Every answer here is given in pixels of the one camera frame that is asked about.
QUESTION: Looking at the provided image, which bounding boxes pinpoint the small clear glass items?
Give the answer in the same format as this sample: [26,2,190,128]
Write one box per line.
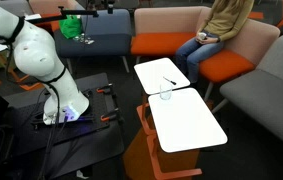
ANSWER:
[72,32,96,46]

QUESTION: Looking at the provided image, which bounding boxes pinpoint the white cup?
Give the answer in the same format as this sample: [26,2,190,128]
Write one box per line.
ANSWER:
[197,31,208,41]

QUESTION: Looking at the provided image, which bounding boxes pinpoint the clear drinking glass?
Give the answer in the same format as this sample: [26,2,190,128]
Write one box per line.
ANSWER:
[159,82,174,101]

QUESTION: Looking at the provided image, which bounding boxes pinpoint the black clamp orange handle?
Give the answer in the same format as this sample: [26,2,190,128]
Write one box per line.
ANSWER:
[99,107,121,123]
[95,83,114,95]

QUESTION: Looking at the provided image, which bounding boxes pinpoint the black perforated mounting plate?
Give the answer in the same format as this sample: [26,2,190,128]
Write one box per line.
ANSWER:
[30,87,122,136]

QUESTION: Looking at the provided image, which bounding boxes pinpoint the black robot cart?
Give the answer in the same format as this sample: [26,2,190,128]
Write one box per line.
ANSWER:
[0,72,126,180]

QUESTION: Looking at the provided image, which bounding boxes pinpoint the black camera boom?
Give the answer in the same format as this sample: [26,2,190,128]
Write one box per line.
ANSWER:
[25,5,100,25]

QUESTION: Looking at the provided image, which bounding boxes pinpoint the seated person in jeans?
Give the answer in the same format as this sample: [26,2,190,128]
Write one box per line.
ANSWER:
[175,0,255,84]

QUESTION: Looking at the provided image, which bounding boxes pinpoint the pink armchair orange seat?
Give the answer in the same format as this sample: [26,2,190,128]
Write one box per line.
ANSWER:
[28,0,86,33]

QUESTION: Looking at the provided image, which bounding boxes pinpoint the green bag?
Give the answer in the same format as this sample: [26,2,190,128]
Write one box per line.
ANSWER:
[58,14,83,40]

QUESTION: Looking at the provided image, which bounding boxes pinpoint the black and white marker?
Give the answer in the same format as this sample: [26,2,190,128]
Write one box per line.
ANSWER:
[162,76,178,86]

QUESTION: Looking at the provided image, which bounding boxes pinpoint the white side table orange base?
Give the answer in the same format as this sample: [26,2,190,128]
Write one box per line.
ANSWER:
[123,87,229,180]
[133,57,191,136]

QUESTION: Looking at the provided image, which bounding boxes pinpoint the grey sofa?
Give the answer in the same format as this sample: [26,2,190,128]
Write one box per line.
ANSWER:
[211,33,283,156]

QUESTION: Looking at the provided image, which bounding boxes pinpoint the dark blue armchair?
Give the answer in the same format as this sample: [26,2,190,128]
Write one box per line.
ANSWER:
[53,8,133,74]

